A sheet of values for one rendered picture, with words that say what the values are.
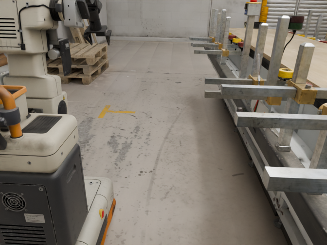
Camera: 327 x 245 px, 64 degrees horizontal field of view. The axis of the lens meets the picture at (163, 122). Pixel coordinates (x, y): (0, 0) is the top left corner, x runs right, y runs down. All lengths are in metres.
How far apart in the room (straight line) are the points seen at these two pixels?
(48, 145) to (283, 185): 0.68
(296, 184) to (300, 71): 0.58
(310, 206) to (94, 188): 1.06
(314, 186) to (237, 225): 1.27
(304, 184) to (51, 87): 1.05
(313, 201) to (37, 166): 0.85
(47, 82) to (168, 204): 1.07
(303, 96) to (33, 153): 0.88
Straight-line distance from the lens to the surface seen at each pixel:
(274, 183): 0.49
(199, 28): 8.92
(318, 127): 0.77
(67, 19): 1.18
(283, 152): 1.11
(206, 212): 1.80
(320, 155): 0.87
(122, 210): 1.79
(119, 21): 9.05
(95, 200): 1.46
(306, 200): 0.90
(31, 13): 1.17
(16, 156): 0.96
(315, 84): 1.35
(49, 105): 1.29
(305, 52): 1.01
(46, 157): 0.92
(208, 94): 1.19
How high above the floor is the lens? 1.22
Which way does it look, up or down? 25 degrees down
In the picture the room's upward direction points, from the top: 1 degrees clockwise
